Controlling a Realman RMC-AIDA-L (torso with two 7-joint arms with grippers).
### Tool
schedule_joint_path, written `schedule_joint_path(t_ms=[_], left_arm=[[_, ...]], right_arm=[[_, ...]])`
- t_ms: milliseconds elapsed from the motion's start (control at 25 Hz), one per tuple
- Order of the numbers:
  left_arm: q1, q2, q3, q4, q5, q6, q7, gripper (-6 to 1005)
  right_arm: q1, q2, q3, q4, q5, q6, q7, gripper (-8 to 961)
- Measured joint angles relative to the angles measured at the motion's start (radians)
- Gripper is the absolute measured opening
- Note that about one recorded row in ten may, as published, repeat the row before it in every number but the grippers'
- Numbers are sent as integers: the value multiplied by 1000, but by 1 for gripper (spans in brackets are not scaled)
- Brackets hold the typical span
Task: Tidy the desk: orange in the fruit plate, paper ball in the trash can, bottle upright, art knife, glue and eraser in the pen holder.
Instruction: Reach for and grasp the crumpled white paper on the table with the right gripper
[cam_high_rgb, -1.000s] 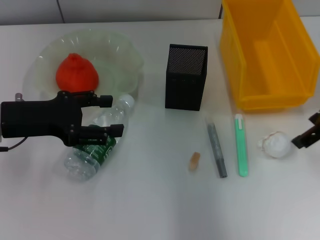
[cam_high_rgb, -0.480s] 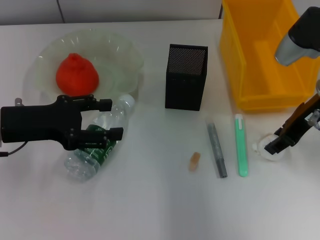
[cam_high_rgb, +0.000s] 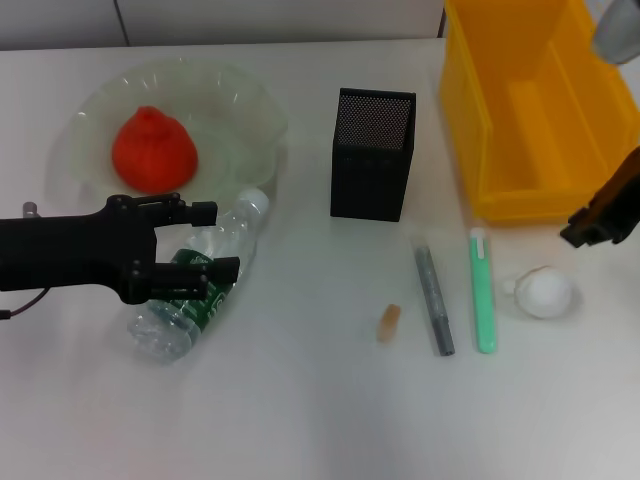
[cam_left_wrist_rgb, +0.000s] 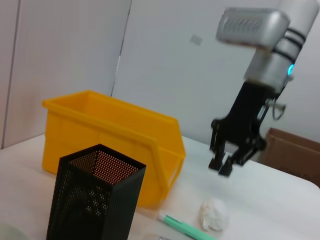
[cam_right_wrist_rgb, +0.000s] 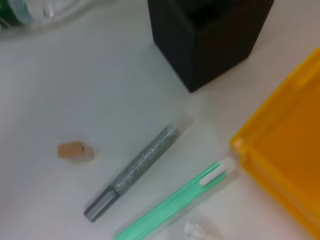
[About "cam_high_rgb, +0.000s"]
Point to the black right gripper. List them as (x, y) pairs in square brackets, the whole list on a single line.
[(627, 200)]

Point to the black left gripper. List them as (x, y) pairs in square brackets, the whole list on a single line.
[(75, 252)]

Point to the white paper ball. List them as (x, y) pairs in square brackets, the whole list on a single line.
[(547, 295)]

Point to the clear water bottle green label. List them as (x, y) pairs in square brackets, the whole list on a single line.
[(165, 335)]

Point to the orange knitted toy fruit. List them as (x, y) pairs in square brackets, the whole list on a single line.
[(155, 155)]

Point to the mint green pen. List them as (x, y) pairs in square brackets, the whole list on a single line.
[(482, 285)]

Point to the grey marker pen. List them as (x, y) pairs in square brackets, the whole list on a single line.
[(434, 300)]

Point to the small tan eraser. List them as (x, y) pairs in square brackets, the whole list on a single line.
[(389, 324)]

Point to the translucent green glass fruit plate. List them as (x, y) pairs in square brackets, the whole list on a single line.
[(225, 125)]

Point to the black mesh pen holder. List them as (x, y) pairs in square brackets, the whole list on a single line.
[(367, 185)]

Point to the yellow plastic storage bin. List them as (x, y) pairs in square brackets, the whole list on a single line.
[(540, 130)]

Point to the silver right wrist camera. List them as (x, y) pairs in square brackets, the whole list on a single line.
[(617, 35)]

